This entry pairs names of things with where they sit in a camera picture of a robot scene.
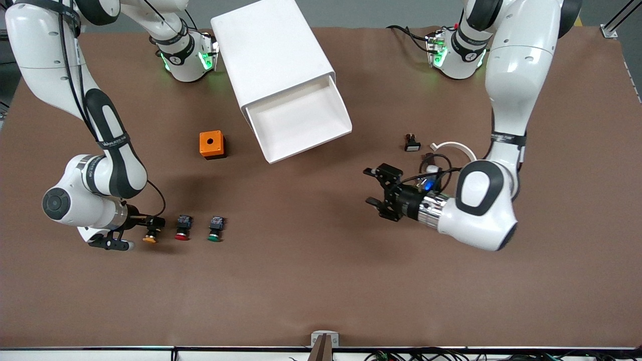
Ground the yellow push button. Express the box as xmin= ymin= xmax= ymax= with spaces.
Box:
xmin=142 ymin=221 xmax=164 ymax=244

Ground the red push button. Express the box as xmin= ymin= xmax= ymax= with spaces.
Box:
xmin=174 ymin=215 xmax=194 ymax=241

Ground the green push button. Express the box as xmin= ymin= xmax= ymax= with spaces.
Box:
xmin=207 ymin=216 xmax=226 ymax=243

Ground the brown table cover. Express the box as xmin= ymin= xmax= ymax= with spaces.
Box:
xmin=0 ymin=25 xmax=642 ymax=349

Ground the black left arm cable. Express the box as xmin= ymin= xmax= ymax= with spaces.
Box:
xmin=400 ymin=153 xmax=463 ymax=188

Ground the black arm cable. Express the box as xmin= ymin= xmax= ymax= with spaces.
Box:
xmin=58 ymin=0 xmax=167 ymax=224
xmin=400 ymin=153 xmax=463 ymax=188

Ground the white curved plastic bracket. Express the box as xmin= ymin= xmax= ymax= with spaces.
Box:
xmin=430 ymin=142 xmax=477 ymax=162

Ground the orange button enclosure box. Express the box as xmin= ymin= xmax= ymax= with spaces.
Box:
xmin=199 ymin=130 xmax=227 ymax=160

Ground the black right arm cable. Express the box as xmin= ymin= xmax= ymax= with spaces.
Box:
xmin=58 ymin=0 xmax=167 ymax=224

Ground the grey metal mount bracket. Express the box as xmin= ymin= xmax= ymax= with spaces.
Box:
xmin=307 ymin=330 xmax=340 ymax=361

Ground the black base cable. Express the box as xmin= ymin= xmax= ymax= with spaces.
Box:
xmin=386 ymin=25 xmax=433 ymax=54

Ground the aluminium frame profile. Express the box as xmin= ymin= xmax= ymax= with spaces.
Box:
xmin=599 ymin=0 xmax=642 ymax=39

